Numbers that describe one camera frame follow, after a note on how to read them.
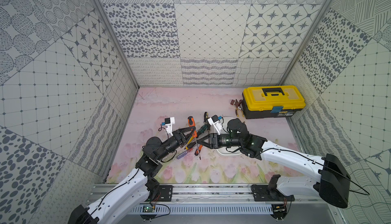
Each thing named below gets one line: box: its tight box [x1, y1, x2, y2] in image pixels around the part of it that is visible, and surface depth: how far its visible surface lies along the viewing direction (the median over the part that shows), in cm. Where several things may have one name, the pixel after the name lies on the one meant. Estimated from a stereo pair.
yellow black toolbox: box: [241, 85, 306, 120], surface depth 95 cm
